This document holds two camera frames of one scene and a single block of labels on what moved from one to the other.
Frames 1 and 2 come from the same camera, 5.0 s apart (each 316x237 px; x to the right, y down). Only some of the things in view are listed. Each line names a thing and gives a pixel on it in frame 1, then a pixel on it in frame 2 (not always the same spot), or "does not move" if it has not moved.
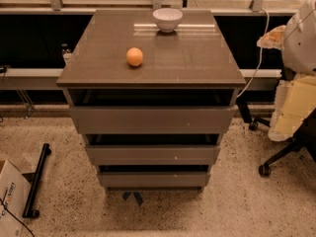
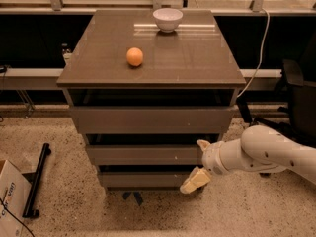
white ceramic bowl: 167,19 does not move
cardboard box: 14,193 does not move
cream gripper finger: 274,39 -> 211,158
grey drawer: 153,155 does not move
